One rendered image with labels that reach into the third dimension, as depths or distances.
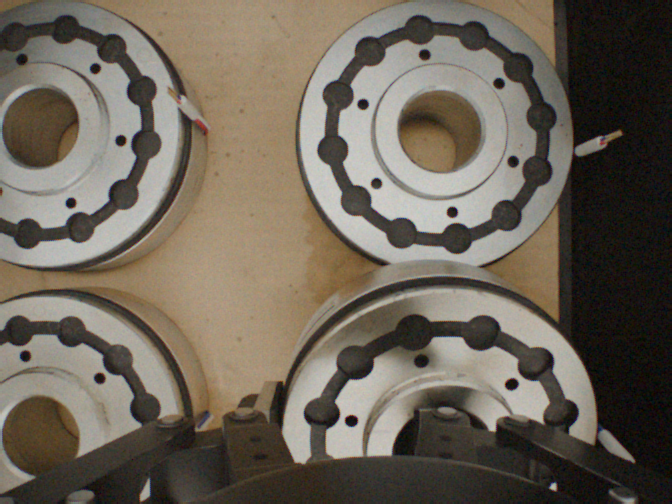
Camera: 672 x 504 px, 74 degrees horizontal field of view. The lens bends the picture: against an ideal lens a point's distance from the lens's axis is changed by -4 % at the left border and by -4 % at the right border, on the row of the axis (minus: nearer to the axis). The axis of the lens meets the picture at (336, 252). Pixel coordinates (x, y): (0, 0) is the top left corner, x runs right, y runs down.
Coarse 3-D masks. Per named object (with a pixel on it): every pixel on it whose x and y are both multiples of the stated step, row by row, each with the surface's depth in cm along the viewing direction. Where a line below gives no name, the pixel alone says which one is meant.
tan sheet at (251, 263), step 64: (0, 0) 20; (128, 0) 20; (192, 0) 20; (256, 0) 20; (320, 0) 20; (384, 0) 20; (512, 0) 20; (192, 64) 20; (256, 64) 20; (256, 128) 20; (256, 192) 20; (192, 256) 19; (256, 256) 19; (320, 256) 19; (512, 256) 20; (192, 320) 19; (256, 320) 19; (256, 384) 19
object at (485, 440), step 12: (480, 432) 13; (492, 432) 13; (480, 444) 12; (492, 444) 12; (504, 444) 12; (480, 456) 12; (492, 456) 12; (504, 456) 12; (516, 456) 11; (492, 468) 12; (504, 468) 12; (516, 468) 11; (528, 468) 11; (540, 468) 12
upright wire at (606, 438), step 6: (600, 426) 15; (600, 432) 14; (606, 432) 14; (600, 438) 14; (606, 438) 14; (612, 438) 14; (606, 444) 14; (612, 444) 14; (618, 444) 14; (612, 450) 14; (618, 450) 13; (624, 450) 13; (624, 456) 13; (630, 456) 13
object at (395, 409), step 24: (408, 384) 14; (432, 384) 13; (456, 384) 13; (480, 384) 14; (384, 408) 14; (408, 408) 13; (432, 408) 13; (456, 408) 14; (480, 408) 13; (504, 408) 13; (384, 432) 14
